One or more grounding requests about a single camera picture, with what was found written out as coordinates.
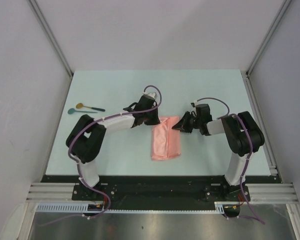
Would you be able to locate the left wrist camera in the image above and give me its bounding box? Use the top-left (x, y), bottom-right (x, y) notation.
top-left (143, 91), bottom-right (158, 100)

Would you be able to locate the right aluminium frame post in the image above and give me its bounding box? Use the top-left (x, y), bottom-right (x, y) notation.
top-left (245, 0), bottom-right (294, 77)

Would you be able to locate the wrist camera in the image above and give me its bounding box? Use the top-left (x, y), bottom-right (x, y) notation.
top-left (143, 91), bottom-right (158, 100)
top-left (190, 100), bottom-right (198, 114)

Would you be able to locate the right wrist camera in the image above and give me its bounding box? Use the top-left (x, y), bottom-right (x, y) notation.
top-left (190, 100), bottom-right (198, 114)

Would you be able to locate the pink satin napkin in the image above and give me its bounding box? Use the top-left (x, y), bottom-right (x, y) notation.
top-left (151, 116), bottom-right (181, 161)

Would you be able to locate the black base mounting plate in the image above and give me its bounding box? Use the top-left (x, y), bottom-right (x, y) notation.
top-left (72, 175), bottom-right (251, 210)

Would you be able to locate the gold spoon teal handle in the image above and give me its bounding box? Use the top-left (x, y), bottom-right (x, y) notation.
top-left (75, 103), bottom-right (106, 112)

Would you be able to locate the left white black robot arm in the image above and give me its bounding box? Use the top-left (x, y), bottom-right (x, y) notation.
top-left (65, 92), bottom-right (160, 200)

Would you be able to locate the front aluminium cross rail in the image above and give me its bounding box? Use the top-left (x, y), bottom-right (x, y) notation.
top-left (26, 183), bottom-right (299, 205)

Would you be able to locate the aluminium frame post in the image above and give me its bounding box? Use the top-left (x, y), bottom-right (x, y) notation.
top-left (26, 0), bottom-right (74, 79)
top-left (245, 0), bottom-right (294, 77)

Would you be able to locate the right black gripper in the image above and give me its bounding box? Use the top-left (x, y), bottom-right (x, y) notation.
top-left (172, 111), bottom-right (202, 134)

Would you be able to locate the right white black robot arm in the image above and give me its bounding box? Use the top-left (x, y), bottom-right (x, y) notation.
top-left (172, 103), bottom-right (265, 201)

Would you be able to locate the left aluminium frame post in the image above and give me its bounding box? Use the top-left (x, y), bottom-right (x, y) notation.
top-left (26, 0), bottom-right (74, 79)

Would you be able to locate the white slotted cable duct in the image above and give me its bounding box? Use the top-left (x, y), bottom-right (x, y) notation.
top-left (35, 202), bottom-right (240, 216)

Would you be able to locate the right aluminium table rail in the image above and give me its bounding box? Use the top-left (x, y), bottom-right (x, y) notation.
top-left (240, 71), bottom-right (281, 177)

